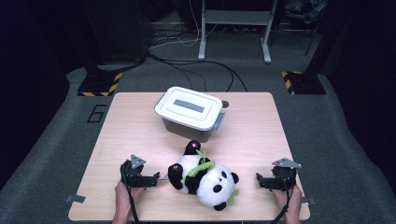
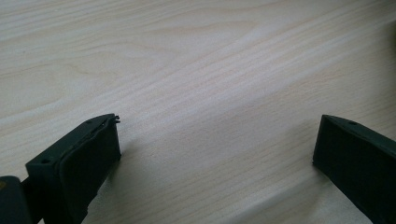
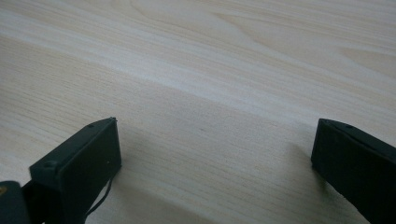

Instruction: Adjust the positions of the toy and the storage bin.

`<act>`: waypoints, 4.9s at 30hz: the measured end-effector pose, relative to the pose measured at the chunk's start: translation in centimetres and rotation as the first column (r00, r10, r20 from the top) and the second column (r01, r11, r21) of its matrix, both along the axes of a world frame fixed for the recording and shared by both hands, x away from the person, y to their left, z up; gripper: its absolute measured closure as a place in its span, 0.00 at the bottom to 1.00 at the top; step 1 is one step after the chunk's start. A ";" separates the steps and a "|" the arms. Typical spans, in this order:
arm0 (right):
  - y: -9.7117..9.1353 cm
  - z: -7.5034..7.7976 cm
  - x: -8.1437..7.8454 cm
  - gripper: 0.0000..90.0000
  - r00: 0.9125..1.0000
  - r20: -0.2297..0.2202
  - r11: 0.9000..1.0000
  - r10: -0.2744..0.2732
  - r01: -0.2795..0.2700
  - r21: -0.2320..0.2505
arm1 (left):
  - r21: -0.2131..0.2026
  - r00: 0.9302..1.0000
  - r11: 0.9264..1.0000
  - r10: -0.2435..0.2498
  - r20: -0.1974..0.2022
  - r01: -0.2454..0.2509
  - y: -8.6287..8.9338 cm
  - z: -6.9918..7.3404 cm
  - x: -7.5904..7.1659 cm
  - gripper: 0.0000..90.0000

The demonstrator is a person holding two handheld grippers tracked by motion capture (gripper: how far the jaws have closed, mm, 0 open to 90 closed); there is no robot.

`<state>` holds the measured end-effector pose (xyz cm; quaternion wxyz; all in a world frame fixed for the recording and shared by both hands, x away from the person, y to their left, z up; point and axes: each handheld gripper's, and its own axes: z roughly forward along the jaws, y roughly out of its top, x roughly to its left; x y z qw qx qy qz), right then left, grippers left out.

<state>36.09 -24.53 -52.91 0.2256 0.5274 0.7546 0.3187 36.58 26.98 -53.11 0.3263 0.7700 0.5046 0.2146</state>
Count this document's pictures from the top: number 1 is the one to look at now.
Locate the person's right hand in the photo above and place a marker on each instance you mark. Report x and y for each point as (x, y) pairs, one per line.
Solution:
(292, 203)

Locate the dark equipment pile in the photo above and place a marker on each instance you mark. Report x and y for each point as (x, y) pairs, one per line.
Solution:
(306, 11)

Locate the black yellow-striped base plate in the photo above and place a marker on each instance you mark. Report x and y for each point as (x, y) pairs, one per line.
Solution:
(98, 84)
(306, 83)

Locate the white metal stand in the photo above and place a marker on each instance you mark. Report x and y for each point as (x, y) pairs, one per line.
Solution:
(236, 17)

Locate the grey tape piece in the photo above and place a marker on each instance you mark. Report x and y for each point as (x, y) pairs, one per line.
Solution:
(308, 201)
(75, 198)

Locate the panda plush toy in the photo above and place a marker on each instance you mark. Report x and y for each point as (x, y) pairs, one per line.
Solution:
(214, 183)

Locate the white storage box lid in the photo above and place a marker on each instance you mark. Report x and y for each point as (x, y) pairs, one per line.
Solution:
(190, 107)

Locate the person's left hand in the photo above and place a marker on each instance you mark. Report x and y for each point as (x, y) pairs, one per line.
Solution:
(123, 199)

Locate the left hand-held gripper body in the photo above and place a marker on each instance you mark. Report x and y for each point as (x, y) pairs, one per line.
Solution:
(132, 175)

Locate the black cabinet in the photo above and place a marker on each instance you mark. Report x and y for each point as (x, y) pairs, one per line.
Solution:
(118, 31)

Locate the dark curtain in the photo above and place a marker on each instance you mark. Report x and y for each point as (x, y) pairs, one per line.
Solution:
(28, 77)
(364, 77)

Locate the round dark table grommet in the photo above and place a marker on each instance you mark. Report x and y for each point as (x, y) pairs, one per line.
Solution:
(226, 104)

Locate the clear grey storage box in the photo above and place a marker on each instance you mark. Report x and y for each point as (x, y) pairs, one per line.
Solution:
(186, 132)

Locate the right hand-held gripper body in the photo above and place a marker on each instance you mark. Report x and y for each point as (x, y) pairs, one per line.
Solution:
(285, 175)

